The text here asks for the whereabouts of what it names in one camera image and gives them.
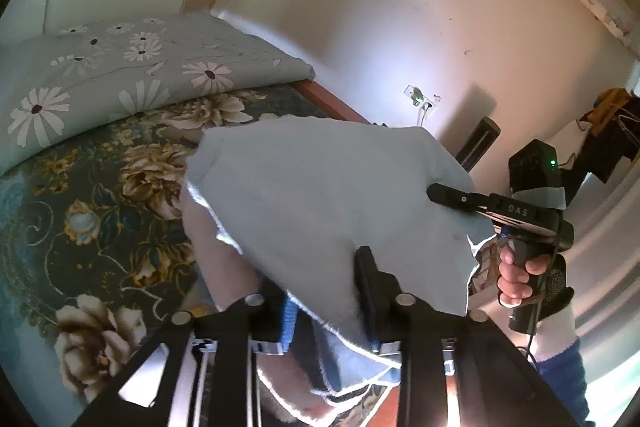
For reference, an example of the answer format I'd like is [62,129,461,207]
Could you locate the teal floral blanket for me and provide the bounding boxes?
[0,84,373,413]

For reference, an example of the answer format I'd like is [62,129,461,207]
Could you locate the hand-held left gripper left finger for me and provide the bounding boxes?
[72,284,297,427]

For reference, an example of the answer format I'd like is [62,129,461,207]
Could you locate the hanging dark clothes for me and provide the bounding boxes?
[575,117,640,184]

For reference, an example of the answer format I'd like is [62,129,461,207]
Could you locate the daisy print quilt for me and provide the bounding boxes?
[0,11,317,178]

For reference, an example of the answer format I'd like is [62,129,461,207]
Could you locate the hanging yellow garment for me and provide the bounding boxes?
[591,87,633,138]

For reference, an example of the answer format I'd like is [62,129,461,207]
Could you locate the light blue t-shirt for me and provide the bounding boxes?
[182,117,478,395]

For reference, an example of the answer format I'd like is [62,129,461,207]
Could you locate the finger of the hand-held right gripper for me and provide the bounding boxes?
[426,182,501,222]

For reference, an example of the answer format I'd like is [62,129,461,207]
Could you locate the dark upright post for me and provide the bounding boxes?
[456,117,502,173]

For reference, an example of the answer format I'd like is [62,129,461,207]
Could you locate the red wooden bed rail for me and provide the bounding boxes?
[292,78,373,126]

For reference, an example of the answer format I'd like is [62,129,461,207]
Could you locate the white wall socket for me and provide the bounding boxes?
[402,84,442,114]

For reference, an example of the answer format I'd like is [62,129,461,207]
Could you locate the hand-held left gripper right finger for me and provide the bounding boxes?
[353,246,588,427]

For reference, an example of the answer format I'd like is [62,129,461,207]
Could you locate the person's right hand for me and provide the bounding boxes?
[497,244,575,324]

